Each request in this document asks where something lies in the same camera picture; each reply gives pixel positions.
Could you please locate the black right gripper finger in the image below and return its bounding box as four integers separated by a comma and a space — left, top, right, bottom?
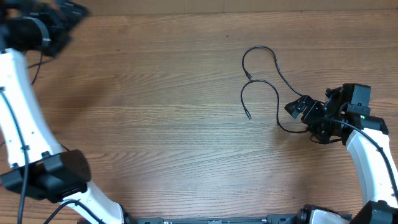
284, 95, 311, 119
301, 101, 325, 124

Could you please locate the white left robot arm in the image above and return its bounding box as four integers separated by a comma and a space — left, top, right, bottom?
1, 1, 133, 223

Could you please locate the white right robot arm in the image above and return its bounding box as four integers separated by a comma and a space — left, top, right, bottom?
285, 83, 397, 223

